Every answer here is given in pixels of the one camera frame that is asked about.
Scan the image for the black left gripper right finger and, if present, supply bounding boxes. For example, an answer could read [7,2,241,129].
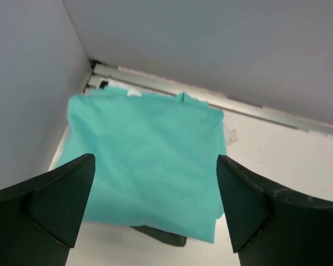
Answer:
[216,155,333,265]

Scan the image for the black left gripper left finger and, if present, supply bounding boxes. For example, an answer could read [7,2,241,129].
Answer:
[0,154,95,265]

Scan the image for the teal t shirt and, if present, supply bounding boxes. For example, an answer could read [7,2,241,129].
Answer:
[59,87,226,243]

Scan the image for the folded dark green t shirt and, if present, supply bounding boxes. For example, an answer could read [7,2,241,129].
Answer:
[132,226,187,247]

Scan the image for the folded white t shirt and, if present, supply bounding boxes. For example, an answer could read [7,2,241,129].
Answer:
[107,79,234,145]

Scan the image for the aluminium table edge rail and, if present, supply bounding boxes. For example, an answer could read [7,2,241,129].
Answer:
[87,60,333,140]

